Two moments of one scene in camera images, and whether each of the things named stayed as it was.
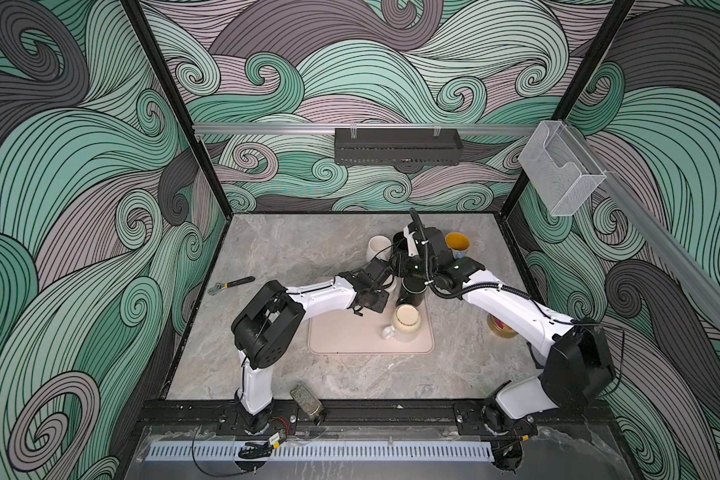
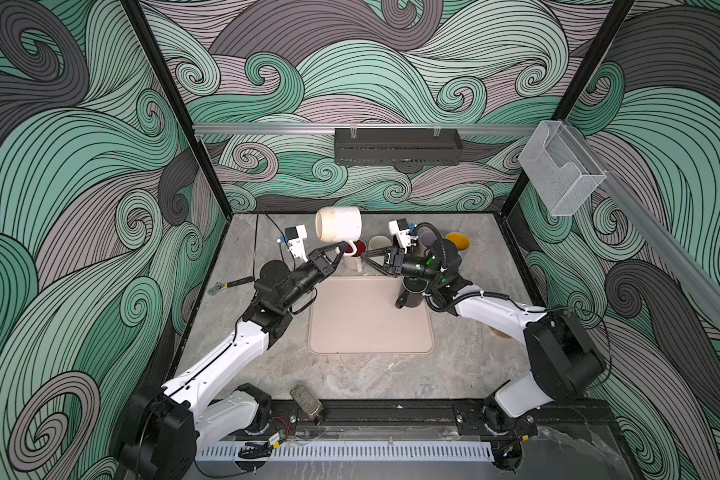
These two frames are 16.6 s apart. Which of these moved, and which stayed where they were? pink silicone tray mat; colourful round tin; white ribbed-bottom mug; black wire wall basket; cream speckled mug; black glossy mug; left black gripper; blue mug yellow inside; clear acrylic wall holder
Moved: left black gripper; white ribbed-bottom mug; cream speckled mug
Stayed: colourful round tin; black wire wall basket; clear acrylic wall holder; pink silicone tray mat; black glossy mug; blue mug yellow inside
